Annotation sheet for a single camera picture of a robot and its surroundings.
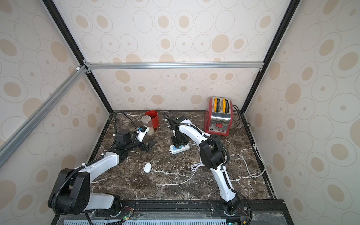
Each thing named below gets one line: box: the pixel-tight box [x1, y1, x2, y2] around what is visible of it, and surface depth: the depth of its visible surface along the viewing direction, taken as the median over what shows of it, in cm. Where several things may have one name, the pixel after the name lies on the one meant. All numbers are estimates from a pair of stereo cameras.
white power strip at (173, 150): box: [168, 143, 190, 155], surface depth 96 cm
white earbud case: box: [143, 162, 152, 173], surface depth 89 cm
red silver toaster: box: [204, 96, 233, 137], surface depth 97 cm
